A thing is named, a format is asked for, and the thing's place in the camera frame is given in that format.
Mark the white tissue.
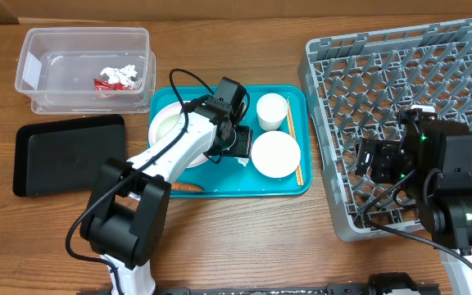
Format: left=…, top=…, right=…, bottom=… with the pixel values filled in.
left=236, top=157, right=249, bottom=167

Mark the white cup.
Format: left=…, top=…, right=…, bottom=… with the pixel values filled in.
left=256, top=93, right=288, bottom=131

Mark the wooden chopstick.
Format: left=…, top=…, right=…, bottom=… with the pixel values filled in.
left=286, top=101, right=304, bottom=186

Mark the small white food bowl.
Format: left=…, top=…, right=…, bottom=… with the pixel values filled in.
left=155, top=114, right=180, bottom=142

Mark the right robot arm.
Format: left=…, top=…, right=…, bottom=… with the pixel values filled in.
left=355, top=105, right=472, bottom=294

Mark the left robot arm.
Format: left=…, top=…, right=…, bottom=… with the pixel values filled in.
left=71, top=78, right=252, bottom=294

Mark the teal serving tray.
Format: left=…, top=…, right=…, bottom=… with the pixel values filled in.
left=170, top=84, right=312, bottom=198

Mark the orange carrot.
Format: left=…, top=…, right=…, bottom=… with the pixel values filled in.
left=171, top=182, right=204, bottom=193

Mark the white plate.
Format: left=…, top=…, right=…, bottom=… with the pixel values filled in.
left=148, top=102, right=216, bottom=169

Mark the grey dish rack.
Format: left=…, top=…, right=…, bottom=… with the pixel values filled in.
left=298, top=19, right=472, bottom=242

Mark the black tray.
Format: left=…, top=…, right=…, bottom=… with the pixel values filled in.
left=12, top=114, right=127, bottom=197

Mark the clear plastic bin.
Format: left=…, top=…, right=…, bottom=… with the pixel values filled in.
left=14, top=27, right=156, bottom=114

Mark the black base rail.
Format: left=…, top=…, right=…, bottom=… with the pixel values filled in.
left=75, top=272, right=442, bottom=295

